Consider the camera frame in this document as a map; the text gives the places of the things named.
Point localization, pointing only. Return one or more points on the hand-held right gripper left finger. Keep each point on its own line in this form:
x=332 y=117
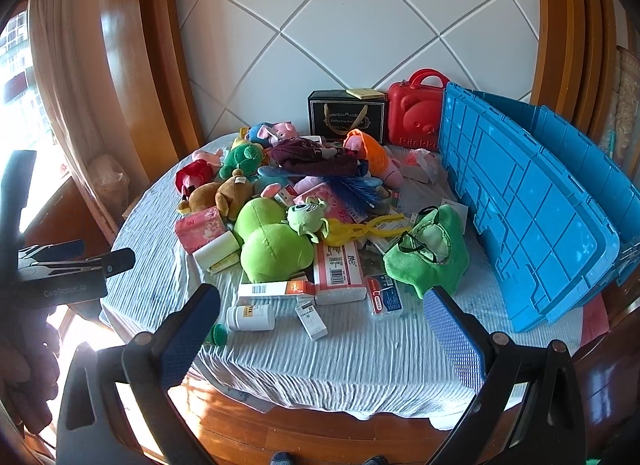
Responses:
x=187 y=340

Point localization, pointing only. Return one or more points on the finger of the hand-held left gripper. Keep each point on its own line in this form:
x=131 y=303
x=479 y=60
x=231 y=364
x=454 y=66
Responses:
x=117 y=260
x=55 y=250

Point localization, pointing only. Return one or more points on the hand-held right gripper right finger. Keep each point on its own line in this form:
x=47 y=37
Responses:
x=457 y=340

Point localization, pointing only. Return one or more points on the green bottle cap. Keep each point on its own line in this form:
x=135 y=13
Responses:
x=218 y=335

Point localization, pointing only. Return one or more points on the white medicine bottle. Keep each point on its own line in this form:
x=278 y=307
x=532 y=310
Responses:
x=250 y=317

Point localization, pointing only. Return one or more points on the green plush bag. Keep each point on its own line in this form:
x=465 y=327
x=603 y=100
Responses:
x=430 y=260

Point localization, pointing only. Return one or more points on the small pink tissue pack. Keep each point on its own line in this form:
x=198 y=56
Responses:
x=200 y=230

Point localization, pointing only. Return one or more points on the white and yellow roll pack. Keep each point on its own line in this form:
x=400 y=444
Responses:
x=217 y=250

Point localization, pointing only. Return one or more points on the large green plush toy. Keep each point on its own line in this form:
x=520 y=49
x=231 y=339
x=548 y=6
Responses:
x=272 y=250

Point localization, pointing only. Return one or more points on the blue plastic crate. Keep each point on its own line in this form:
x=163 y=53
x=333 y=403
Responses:
x=525 y=215

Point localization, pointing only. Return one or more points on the green one-eyed monster plush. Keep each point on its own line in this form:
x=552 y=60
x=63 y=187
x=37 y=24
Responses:
x=307 y=215

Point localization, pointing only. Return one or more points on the person's left hand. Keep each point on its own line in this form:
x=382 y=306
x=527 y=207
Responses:
x=30 y=380

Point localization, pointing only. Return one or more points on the clear plastic bag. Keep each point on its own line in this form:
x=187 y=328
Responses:
x=107 y=180

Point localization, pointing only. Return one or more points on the dental floss box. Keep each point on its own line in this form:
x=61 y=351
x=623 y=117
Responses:
x=385 y=297

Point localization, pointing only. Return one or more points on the white and orange box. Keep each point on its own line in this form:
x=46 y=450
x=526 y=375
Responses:
x=277 y=289

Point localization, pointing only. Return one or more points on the red plush toy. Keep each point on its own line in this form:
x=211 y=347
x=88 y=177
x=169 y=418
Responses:
x=192 y=176

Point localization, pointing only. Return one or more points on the small white medicine box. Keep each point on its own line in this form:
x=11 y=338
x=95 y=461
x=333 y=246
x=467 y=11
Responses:
x=311 y=322

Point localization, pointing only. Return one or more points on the brown bear plush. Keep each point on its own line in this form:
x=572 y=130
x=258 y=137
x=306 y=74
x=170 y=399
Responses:
x=225 y=195

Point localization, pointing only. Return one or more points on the white tagged box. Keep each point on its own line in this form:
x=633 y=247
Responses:
x=455 y=210

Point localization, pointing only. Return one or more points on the pink barcode tissue pack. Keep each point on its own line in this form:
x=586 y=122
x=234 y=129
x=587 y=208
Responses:
x=340 y=275

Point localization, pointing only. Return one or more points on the small pink pig plush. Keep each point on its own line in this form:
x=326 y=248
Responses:
x=207 y=157

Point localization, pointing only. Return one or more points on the dark blue shoe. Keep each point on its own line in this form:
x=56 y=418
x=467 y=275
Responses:
x=282 y=459
x=375 y=460

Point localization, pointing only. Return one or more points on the yellow snowball clamp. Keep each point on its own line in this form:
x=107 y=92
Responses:
x=345 y=233

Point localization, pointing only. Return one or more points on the green frog plush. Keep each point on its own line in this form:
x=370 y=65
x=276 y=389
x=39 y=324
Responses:
x=240 y=157

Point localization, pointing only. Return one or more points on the white and red medicine box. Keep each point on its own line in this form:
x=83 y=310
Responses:
x=286 y=195

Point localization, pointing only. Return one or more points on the pink and white tissue pack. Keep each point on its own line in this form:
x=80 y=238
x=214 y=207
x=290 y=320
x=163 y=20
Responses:
x=417 y=167

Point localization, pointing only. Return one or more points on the blue shoe insole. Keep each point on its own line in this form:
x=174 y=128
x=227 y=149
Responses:
x=272 y=173

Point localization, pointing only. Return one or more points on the pink floral tissue pack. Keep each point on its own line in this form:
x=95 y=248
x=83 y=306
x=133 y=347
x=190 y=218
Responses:
x=340 y=205

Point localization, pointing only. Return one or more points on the beige curtain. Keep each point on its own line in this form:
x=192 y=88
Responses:
x=65 y=70

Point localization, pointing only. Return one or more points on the blue bristle brush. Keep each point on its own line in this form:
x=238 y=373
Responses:
x=355 y=190

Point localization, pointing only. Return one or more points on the light pink plush toy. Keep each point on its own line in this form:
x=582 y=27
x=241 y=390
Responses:
x=307 y=186

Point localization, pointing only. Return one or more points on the blue and pink plush toy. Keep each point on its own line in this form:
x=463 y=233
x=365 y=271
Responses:
x=267 y=132

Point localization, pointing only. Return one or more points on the pink pig plush orange vest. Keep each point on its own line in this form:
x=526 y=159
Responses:
x=372 y=152

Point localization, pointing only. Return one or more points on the maroon knitted cloth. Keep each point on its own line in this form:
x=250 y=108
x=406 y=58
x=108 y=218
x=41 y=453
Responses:
x=315 y=157

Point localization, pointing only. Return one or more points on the red bear carry case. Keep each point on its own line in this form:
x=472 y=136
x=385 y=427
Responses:
x=415 y=117

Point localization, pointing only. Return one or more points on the black gift box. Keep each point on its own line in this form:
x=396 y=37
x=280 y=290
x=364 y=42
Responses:
x=345 y=117

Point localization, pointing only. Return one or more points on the yellow sticky note pad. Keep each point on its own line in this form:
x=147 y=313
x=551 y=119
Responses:
x=358 y=93

